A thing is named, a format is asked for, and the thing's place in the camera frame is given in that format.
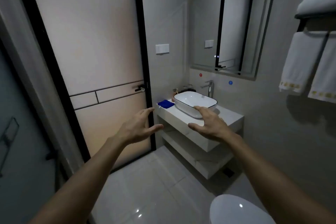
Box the black framed frosted glass door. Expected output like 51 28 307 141
10 0 157 173

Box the person's left hand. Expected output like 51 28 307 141
115 107 164 145

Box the frosted shower glass door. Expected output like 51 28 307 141
0 40 61 224

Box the black towel rack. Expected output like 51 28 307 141
294 11 336 41

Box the blue cloth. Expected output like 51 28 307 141
157 99 175 109

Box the hanging white towel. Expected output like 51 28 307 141
279 31 329 93
307 32 336 104

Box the white toilet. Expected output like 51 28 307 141
209 194 276 224

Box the white marble vanity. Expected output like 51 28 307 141
156 98 245 180

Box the person's left forearm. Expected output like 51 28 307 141
29 136 131 224

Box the chrome faucet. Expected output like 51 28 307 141
200 80 215 98

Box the white wall switch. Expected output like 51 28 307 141
155 43 170 55

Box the person's right hand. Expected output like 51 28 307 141
188 105 233 143

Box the white sink basin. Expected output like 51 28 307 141
174 91 218 119

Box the rectangular wall mirror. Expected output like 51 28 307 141
189 0 279 81

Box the person's right forearm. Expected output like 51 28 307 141
219 132 336 224

